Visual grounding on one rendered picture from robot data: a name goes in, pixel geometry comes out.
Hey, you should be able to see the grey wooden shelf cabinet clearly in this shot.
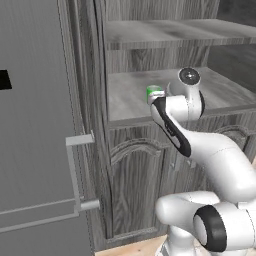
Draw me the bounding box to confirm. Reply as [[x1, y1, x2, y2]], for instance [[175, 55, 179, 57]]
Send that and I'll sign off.
[[65, 0, 256, 252]]

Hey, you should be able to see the grey fridge door handle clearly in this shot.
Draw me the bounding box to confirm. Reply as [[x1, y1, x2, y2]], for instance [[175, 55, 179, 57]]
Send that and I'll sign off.
[[65, 130, 101, 215]]

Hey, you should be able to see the green cup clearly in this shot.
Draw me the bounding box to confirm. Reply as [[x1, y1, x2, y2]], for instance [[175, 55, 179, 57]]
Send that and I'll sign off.
[[145, 85, 165, 104]]

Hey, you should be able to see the grey fridge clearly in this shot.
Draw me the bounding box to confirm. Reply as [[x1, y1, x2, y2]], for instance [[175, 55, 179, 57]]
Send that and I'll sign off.
[[0, 0, 96, 256]]

